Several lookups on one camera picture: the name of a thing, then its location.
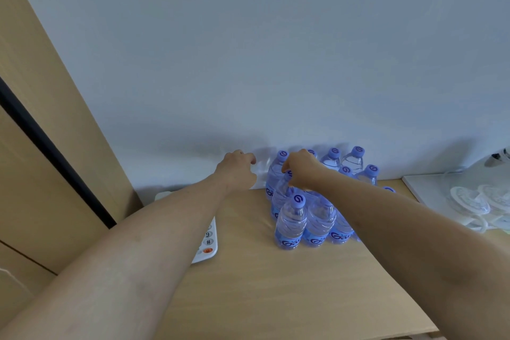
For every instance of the person's right hand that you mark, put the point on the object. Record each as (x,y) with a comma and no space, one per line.
(305,168)

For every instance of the person's left hand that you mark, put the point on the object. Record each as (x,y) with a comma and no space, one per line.
(235,172)

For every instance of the person's right fingers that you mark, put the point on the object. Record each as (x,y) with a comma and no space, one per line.
(287,170)

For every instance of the person's left fingers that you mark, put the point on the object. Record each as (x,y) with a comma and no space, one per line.
(249,158)

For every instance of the person's right forearm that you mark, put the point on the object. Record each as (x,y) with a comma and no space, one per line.
(418,244)

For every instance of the person's left forearm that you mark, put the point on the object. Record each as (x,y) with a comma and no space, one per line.
(131,256)

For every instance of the group of blue-capped water bottles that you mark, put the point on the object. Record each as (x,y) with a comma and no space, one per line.
(291,224)

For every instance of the white desk telephone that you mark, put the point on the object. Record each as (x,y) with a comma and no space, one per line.
(208,242)

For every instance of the white tray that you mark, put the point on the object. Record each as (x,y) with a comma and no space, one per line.
(430,192)

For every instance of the clear glass cup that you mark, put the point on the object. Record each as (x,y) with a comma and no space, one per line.
(468,202)
(498,198)

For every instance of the light wooden cabinet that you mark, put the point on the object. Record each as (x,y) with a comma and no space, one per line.
(44,144)

